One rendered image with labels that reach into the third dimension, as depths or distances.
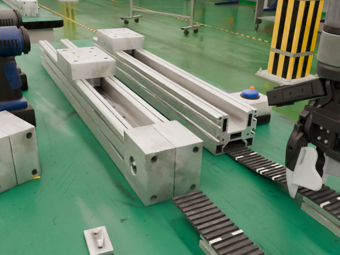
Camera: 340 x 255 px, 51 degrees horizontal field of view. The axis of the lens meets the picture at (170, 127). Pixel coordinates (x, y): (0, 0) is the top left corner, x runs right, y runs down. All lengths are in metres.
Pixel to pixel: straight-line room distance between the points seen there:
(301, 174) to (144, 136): 0.24
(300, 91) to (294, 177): 0.13
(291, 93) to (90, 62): 0.50
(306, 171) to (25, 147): 0.44
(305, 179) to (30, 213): 0.41
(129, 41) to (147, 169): 0.70
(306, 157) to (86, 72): 0.55
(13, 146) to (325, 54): 0.48
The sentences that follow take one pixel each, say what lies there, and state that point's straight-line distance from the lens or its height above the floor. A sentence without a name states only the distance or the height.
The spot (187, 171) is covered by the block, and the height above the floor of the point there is 0.83.
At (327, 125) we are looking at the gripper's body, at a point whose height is 0.94.
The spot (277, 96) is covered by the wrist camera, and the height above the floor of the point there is 0.94.
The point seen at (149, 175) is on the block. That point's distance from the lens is 0.55.
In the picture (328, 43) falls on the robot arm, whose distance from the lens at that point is 0.51.
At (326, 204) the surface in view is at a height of 0.82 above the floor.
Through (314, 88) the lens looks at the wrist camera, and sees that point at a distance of 0.54.
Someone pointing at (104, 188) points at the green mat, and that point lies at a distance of 0.62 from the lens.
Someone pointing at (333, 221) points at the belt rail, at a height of 0.79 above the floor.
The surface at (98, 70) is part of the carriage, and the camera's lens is 0.90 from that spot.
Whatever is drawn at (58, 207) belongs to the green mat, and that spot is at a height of 0.78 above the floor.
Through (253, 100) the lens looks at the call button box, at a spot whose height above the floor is 0.84.
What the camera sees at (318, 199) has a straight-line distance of 0.59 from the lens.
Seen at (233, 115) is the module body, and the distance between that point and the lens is 0.77.
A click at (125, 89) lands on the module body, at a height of 0.86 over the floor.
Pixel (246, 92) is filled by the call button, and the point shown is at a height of 0.85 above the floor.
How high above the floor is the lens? 1.13
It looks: 25 degrees down
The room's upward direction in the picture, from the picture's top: 2 degrees clockwise
